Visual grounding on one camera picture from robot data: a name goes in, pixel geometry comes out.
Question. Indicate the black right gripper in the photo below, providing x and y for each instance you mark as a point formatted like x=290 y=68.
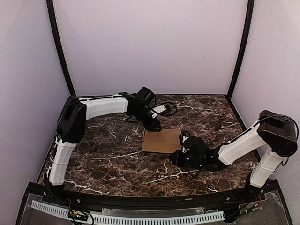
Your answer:
x=182 y=157

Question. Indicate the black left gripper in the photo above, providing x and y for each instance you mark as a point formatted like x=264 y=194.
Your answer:
x=148 y=119

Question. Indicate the brown cardboard paper box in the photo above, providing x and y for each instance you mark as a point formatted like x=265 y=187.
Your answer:
x=166 y=141

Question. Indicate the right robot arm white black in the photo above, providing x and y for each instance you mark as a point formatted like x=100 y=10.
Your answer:
x=278 y=132

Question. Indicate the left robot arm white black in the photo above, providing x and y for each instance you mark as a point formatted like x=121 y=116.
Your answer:
x=76 y=111

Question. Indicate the right small circuit board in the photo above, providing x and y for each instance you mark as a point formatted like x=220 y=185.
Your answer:
x=253 y=207

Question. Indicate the small green circuit board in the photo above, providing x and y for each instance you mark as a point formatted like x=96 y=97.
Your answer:
x=78 y=215

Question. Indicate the white slotted cable duct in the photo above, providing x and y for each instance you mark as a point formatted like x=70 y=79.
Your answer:
x=135 y=217

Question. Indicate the black front table rail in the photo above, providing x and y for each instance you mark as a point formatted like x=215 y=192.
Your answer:
x=223 y=200

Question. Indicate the black right frame post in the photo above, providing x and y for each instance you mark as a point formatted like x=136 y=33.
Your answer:
x=242 y=48

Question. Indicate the black frame post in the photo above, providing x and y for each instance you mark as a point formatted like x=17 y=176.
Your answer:
x=59 y=47
x=242 y=48

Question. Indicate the black left frame post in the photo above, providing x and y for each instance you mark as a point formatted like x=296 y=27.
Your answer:
x=59 y=47

